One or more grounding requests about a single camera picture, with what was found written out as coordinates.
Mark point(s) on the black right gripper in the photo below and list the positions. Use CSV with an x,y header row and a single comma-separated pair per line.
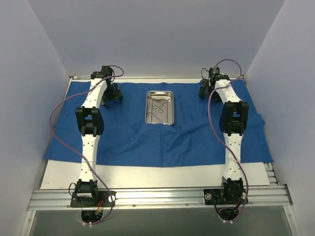
x,y
205,89

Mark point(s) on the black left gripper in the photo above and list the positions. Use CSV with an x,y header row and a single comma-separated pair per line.
x,y
112,94

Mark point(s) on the blue surgical drape cloth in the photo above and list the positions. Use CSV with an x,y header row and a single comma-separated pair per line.
x,y
254,147

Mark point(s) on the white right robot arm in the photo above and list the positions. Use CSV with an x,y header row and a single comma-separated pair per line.
x,y
233,122

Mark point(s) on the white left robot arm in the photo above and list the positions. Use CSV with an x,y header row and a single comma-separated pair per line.
x,y
89,127

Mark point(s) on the steel forceps lower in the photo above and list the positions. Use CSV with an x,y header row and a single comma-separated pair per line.
x,y
150,112

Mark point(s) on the steel forceps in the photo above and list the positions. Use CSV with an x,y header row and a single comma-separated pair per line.
x,y
158,106
150,112

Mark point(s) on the stainless steel instrument tray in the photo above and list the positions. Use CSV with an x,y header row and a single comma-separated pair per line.
x,y
168,109

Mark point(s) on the steel forceps upper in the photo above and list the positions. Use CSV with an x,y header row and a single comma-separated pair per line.
x,y
158,106

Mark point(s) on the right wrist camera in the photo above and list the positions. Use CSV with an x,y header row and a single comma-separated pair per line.
x,y
214,71

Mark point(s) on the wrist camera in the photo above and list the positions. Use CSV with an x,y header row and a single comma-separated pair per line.
x,y
106,71
214,71

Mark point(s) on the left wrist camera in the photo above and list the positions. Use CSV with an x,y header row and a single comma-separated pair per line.
x,y
106,71

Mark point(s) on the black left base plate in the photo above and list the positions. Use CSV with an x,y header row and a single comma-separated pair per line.
x,y
102,199

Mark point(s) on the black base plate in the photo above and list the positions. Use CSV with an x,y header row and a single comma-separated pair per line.
x,y
102,199
224,197

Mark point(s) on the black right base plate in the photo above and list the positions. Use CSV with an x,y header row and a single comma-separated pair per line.
x,y
224,197

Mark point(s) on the aluminium front rail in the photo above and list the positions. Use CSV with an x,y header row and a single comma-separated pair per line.
x,y
258,196

